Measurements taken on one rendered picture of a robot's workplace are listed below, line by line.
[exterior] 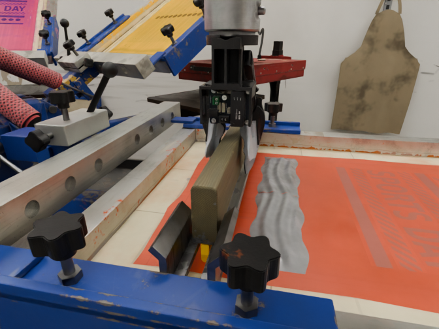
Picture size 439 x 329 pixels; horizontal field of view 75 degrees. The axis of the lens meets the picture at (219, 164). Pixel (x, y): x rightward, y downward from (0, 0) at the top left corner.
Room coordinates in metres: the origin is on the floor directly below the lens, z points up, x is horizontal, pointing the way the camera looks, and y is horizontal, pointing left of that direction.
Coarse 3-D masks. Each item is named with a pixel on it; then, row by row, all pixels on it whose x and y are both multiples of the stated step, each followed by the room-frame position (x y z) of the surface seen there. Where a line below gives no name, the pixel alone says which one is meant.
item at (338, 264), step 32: (160, 224) 0.35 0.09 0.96; (320, 224) 0.35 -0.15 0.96; (352, 224) 0.35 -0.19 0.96; (320, 256) 0.28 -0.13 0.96; (352, 256) 0.28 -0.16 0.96; (288, 288) 0.23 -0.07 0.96; (320, 288) 0.23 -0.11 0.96; (352, 288) 0.23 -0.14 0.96; (384, 288) 0.23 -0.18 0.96; (416, 288) 0.23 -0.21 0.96
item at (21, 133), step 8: (24, 128) 0.55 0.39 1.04; (32, 128) 0.55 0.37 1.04; (8, 136) 0.50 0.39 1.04; (16, 136) 0.50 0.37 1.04; (24, 136) 0.50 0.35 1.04; (8, 144) 0.51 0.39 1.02; (16, 144) 0.50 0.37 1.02; (24, 144) 0.50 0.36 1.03; (8, 152) 0.51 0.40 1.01; (16, 152) 0.50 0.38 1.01; (24, 152) 0.50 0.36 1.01; (32, 152) 0.50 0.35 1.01; (56, 152) 0.49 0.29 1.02; (16, 160) 0.51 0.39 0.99; (24, 160) 0.50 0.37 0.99; (32, 160) 0.50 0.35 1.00
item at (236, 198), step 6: (240, 174) 0.43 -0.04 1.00; (246, 174) 0.43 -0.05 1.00; (240, 180) 0.41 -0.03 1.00; (246, 180) 0.43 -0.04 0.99; (240, 186) 0.39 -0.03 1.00; (234, 192) 0.37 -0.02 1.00; (240, 192) 0.37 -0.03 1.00; (234, 198) 0.35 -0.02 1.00; (240, 198) 0.36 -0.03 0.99; (234, 204) 0.34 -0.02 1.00; (228, 210) 0.32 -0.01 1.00
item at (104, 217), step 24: (168, 144) 0.60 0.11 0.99; (192, 144) 0.70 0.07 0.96; (264, 144) 0.69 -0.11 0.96; (288, 144) 0.68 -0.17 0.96; (312, 144) 0.67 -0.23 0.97; (336, 144) 0.66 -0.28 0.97; (360, 144) 0.65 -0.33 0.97; (384, 144) 0.64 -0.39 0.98; (408, 144) 0.63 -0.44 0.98; (432, 144) 0.62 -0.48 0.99; (144, 168) 0.47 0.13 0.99; (168, 168) 0.53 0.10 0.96; (120, 192) 0.38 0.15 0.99; (144, 192) 0.42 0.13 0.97; (96, 216) 0.32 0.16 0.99; (120, 216) 0.35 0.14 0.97; (96, 240) 0.29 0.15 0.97; (336, 312) 0.17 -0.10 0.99
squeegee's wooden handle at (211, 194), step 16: (224, 144) 0.40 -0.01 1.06; (240, 144) 0.44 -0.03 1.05; (224, 160) 0.34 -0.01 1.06; (240, 160) 0.45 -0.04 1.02; (208, 176) 0.29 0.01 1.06; (224, 176) 0.30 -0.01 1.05; (192, 192) 0.27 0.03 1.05; (208, 192) 0.26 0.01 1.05; (224, 192) 0.30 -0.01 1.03; (192, 208) 0.27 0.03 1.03; (208, 208) 0.26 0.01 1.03; (224, 208) 0.30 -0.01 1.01; (192, 224) 0.27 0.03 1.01; (208, 224) 0.26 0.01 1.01; (208, 240) 0.26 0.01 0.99
